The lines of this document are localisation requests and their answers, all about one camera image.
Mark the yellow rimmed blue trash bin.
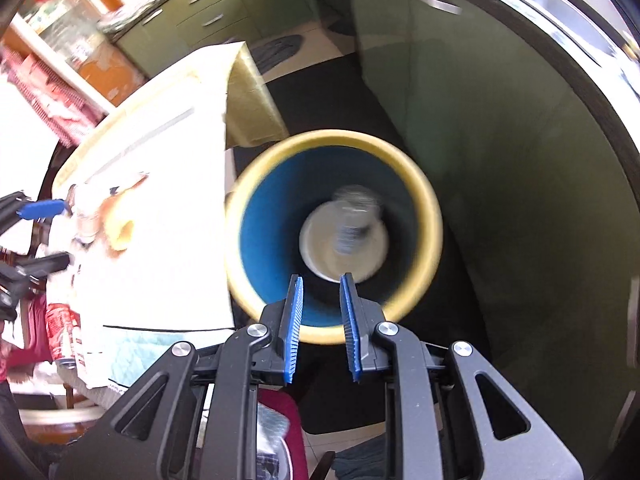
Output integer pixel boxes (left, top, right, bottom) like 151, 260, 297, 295
222, 130, 445, 346

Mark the red drink can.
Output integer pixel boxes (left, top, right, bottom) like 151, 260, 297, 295
45, 301, 83, 368

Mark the clear plastic cup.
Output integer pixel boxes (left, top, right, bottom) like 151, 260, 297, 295
70, 185, 101, 248

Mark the wooden framed glass door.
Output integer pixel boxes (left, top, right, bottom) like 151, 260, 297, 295
10, 0, 151, 111

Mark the maroon cloth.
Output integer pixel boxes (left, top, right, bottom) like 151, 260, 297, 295
0, 290, 53, 386

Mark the clear plastic bottle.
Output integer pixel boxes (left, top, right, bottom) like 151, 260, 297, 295
327, 185, 386, 256

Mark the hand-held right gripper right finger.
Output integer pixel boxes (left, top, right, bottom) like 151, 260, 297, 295
339, 272, 585, 480

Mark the red checkered apron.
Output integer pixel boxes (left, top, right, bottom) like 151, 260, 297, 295
0, 45, 101, 146

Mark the zigzag patterned tablecloth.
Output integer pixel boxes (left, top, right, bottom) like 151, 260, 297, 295
50, 42, 291, 396

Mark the yellow fruit peel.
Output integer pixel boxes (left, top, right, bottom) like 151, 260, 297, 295
100, 172, 151, 253

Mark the maroon cushioned chair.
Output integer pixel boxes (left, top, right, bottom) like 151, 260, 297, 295
255, 387, 310, 480

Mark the steel kitchen sink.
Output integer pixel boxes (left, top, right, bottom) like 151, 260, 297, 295
480, 0, 640, 91

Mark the blue grey rug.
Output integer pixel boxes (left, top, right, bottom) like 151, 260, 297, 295
250, 34, 306, 81

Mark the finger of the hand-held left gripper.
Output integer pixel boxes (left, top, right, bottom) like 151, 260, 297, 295
0, 252, 71, 321
0, 191, 69, 233

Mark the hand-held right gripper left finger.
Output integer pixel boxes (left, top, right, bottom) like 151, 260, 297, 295
54, 274, 306, 480

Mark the black floor mat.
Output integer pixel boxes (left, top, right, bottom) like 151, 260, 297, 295
260, 57, 493, 436

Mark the dark grey cloth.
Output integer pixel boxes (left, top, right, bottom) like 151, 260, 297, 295
334, 439, 397, 480

